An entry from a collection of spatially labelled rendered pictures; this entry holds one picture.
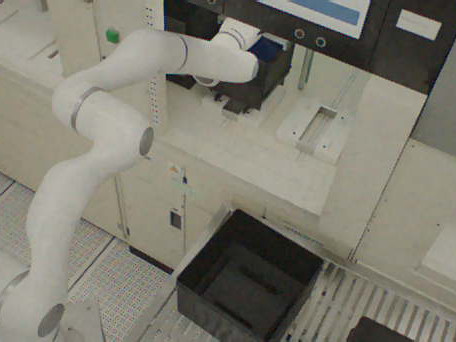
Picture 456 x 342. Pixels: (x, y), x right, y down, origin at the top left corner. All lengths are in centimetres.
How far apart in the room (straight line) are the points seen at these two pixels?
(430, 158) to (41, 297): 87
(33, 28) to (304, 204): 124
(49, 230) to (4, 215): 164
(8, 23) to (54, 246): 134
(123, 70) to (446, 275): 101
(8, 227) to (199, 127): 123
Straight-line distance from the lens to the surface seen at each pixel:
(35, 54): 210
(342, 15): 114
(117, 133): 103
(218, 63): 131
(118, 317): 235
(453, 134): 122
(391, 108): 116
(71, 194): 107
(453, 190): 134
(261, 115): 176
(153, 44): 109
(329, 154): 169
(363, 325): 145
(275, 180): 163
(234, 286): 153
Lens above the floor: 213
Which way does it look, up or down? 51 degrees down
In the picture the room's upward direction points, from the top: 6 degrees clockwise
